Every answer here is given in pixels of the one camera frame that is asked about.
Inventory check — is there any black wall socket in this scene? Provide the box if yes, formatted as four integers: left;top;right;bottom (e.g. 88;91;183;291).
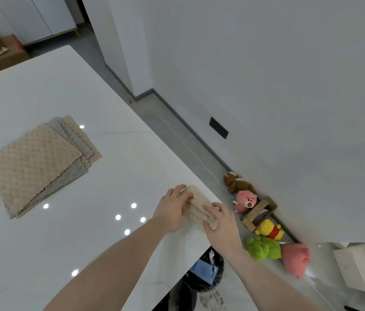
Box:
209;117;229;140

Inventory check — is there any person's left forearm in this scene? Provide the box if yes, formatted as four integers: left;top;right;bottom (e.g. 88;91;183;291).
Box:
43;218;170;311

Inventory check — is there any person's right forearm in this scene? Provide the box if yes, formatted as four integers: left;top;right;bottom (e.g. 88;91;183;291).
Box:
220;248;319;311

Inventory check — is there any white cabinet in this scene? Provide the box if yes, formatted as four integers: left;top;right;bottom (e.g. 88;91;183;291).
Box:
0;0;78;46

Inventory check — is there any black trash bag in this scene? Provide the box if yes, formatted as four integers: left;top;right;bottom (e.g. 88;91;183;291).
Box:
182;246;225;294

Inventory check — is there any person's right hand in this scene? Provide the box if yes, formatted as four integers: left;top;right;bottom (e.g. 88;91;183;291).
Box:
203;202;243;256

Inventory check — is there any yellow bear plush toy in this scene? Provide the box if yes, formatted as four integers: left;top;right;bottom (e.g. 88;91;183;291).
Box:
255;219;285;241

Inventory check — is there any flat beige dotted cloth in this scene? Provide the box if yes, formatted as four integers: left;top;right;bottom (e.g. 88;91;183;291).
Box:
61;115;102;169
0;124;83;217

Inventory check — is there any blue packet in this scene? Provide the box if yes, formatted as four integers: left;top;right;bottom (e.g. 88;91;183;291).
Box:
190;259;219;286

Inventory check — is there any person's left hand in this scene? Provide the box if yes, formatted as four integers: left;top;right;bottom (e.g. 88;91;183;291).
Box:
153;184;194;234

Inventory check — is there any flat gray dotted cloth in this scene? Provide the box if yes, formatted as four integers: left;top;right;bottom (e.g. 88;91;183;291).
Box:
5;159;89;219
47;117;94;160

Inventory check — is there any brown cardboard frame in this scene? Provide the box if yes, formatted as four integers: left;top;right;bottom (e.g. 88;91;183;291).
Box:
241;196;278;232

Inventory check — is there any green frog plush toy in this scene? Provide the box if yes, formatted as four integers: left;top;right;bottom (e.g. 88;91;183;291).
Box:
246;236;282;262

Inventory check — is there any brown bear plush toy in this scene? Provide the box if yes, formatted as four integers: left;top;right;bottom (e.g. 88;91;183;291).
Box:
223;171;257;194

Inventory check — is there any pink bear plush toy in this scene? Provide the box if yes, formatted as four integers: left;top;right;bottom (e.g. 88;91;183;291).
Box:
233;190;258;214

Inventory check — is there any large brown cardboard box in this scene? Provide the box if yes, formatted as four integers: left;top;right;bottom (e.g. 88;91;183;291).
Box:
0;34;31;78

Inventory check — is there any beige dotted cloth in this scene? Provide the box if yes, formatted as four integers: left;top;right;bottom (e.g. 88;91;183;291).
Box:
61;115;102;169
179;185;219;231
0;124;83;217

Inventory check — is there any white cardboard box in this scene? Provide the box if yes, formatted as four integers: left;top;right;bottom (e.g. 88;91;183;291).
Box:
333;245;365;294

